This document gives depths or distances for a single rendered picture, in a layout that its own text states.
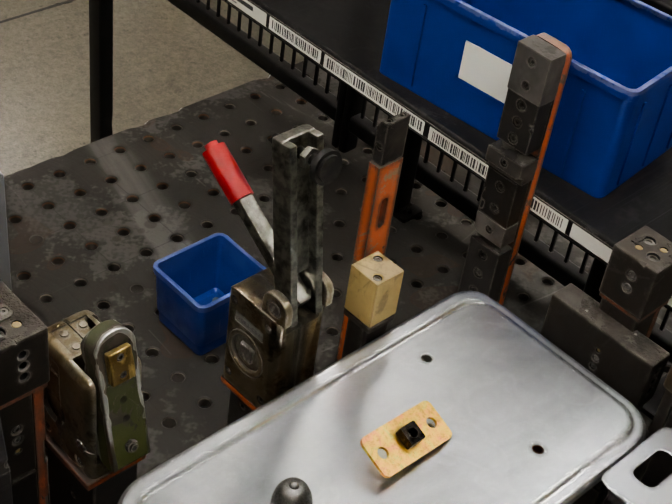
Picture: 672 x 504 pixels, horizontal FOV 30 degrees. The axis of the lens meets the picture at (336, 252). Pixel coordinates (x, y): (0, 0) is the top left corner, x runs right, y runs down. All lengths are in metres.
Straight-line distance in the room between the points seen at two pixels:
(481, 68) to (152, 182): 0.60
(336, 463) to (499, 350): 0.21
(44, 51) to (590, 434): 2.45
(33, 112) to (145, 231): 1.47
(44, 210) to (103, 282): 0.16
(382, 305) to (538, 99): 0.25
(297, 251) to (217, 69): 2.28
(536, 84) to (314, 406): 0.36
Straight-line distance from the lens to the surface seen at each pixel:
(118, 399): 0.98
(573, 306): 1.20
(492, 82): 1.31
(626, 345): 1.18
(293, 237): 1.00
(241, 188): 1.06
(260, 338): 1.08
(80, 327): 1.01
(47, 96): 3.16
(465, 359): 1.12
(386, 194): 1.08
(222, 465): 1.01
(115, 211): 1.70
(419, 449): 1.03
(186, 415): 1.44
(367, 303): 1.10
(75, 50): 3.34
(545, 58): 1.16
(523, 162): 1.23
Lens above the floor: 1.78
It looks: 40 degrees down
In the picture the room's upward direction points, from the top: 9 degrees clockwise
